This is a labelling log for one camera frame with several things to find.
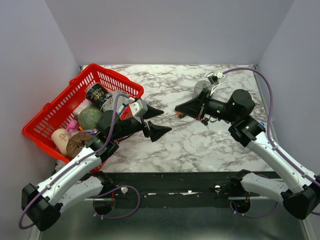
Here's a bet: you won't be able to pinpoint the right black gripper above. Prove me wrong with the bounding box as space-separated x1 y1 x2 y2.
175 88 238 124

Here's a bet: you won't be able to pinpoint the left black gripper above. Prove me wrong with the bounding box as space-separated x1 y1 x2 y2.
111 104 172 142

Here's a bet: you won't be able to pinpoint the black keys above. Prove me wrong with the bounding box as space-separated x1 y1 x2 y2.
201 118 210 130

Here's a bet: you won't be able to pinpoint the orange black padlock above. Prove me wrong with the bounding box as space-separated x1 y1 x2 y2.
177 112 184 118

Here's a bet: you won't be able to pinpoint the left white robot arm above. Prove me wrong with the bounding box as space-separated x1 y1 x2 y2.
21 100 171 232

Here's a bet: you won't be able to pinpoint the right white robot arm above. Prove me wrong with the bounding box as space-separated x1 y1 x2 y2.
174 89 320 220

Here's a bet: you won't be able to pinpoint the grey cylinder holder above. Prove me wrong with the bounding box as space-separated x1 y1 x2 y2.
191 80 212 99

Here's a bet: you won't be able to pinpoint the grey crumpled bag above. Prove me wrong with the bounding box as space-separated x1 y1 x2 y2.
110 89 135 113

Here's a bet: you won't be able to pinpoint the black coffee can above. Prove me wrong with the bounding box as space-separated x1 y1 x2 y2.
85 83 112 111

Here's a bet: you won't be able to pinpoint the green melon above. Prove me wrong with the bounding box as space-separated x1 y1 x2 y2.
78 107 102 130

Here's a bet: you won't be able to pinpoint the clear plastic water bottle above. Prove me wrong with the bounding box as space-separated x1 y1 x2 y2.
259 121 266 128

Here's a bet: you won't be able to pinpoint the brown paper roll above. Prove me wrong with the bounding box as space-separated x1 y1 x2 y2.
66 131 92 158

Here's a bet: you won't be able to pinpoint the pink small box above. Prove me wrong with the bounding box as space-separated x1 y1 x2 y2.
66 119 79 134

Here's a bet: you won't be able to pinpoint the beige cup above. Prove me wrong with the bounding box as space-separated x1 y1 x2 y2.
51 128 72 156

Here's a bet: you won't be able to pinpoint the red plastic shopping basket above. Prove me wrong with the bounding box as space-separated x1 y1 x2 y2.
22 63 144 164

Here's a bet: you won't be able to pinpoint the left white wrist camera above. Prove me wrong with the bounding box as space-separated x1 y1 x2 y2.
121 99 148 120

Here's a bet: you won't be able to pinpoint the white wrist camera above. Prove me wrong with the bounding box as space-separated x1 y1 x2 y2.
206 71 224 97
121 99 148 120

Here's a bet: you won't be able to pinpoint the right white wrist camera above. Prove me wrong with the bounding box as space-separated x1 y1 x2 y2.
206 71 224 97

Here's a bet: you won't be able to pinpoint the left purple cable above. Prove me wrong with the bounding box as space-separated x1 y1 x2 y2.
18 92 130 230

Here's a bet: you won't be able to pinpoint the purple cable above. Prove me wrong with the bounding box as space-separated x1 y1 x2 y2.
222 66 320 216
18 92 130 230

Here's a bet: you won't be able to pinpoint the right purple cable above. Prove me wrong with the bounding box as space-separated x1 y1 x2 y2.
222 66 320 216

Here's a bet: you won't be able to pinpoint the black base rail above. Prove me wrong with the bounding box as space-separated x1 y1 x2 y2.
92 171 251 213

